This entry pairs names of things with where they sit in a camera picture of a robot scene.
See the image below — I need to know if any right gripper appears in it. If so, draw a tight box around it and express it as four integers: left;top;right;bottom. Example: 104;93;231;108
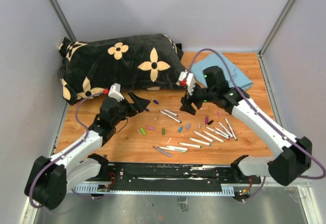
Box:
180;81;217;115

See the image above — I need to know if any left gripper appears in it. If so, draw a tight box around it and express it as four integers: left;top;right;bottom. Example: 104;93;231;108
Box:
112;91;150;127

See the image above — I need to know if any lime green pen cap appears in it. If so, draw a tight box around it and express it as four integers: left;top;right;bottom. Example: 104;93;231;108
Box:
140;127;146;135

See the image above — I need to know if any clear cap grey pen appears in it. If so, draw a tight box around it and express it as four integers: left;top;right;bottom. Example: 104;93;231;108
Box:
152;146;173;157

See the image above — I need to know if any dark blue cap marker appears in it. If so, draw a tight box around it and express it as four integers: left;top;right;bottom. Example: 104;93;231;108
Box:
163;109;178;117

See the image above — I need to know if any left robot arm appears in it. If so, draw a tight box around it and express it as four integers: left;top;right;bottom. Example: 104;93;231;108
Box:
24;90;150;210

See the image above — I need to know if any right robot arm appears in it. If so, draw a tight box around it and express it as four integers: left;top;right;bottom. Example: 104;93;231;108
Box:
177;66;312;186

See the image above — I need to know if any black floral pillow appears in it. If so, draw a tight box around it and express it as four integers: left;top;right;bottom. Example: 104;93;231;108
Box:
58;34;186;105

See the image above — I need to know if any light blue folded cloth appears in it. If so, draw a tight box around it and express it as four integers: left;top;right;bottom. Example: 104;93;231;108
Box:
191;52;253;90

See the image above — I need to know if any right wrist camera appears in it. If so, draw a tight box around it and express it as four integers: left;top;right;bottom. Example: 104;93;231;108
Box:
177;71;196;95

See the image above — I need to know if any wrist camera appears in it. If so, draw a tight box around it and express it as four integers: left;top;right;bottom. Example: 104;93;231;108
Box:
108;83;125;102
177;71;196;95

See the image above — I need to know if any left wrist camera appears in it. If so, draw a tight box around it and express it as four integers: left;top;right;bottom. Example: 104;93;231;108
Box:
108;83;125;102

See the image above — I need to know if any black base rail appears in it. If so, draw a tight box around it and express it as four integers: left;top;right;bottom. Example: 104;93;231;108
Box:
74;162;261;195

